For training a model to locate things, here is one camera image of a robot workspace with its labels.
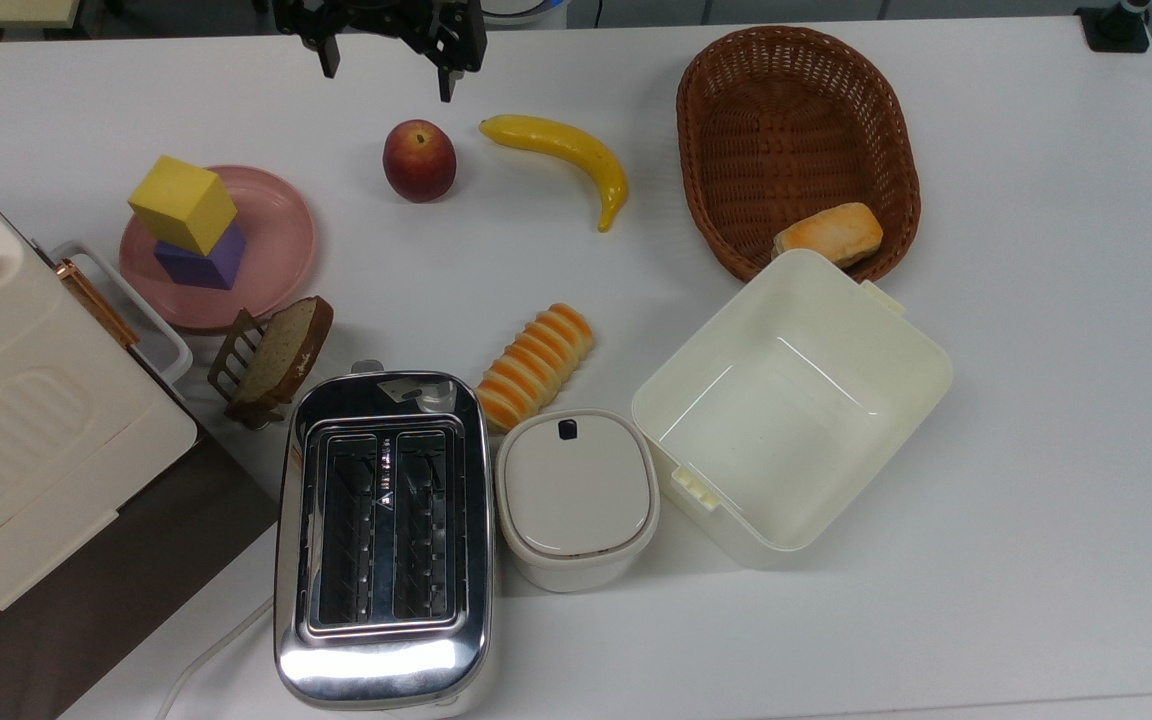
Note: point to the yellow banana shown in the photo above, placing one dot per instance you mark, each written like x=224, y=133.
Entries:
x=576, y=152

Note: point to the orange striped bread loaf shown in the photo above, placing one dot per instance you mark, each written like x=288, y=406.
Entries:
x=536, y=365

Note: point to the open cream plastic box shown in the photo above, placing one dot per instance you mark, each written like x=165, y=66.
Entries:
x=786, y=420

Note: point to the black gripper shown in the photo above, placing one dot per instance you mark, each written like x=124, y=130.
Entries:
x=386, y=18

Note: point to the silver two-slot toaster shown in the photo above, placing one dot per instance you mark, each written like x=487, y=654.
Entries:
x=386, y=660

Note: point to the purple cube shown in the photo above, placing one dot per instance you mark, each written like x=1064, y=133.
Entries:
x=208, y=264

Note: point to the golden bread roll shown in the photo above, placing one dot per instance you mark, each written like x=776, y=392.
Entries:
x=829, y=234

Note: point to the yellow cube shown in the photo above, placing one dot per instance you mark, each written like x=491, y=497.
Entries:
x=182, y=204

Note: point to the brown wicker basket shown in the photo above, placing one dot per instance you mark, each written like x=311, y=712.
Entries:
x=786, y=130

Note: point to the red apple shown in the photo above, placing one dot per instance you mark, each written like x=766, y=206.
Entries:
x=419, y=162

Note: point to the brown toast slice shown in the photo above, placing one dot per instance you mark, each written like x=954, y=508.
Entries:
x=286, y=350

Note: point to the small cream lidded container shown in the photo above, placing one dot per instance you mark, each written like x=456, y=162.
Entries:
x=576, y=490

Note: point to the brown toast rack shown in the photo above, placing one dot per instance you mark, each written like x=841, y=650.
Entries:
x=228, y=368

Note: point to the pink plate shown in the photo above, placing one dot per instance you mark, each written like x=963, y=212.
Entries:
x=276, y=240

